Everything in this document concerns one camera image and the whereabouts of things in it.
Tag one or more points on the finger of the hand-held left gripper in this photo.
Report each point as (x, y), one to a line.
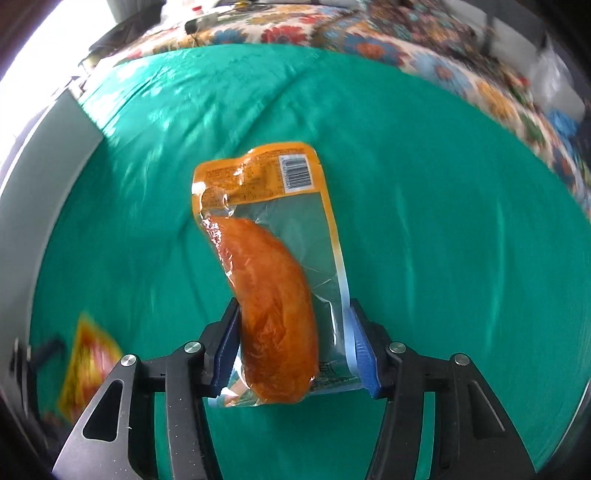
(46, 351)

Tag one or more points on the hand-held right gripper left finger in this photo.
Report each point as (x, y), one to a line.
(226, 355)

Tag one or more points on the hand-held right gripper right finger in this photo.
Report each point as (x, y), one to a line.
(364, 360)

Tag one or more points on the yellow snack packet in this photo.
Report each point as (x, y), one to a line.
(87, 369)

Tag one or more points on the clear orange drumstick packet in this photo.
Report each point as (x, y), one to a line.
(272, 300)

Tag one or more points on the white cardboard box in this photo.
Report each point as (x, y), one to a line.
(51, 161)

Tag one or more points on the green cloth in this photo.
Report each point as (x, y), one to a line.
(438, 207)

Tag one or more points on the blue cloth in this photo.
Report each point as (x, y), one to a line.
(563, 122)

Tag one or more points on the white power strip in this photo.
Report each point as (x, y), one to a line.
(203, 19)

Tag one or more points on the folded dark floral cloth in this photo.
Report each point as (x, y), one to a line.
(425, 27)

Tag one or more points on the floral bedspread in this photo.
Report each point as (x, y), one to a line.
(286, 23)

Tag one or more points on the clear plastic bag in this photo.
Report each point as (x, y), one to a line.
(556, 78)

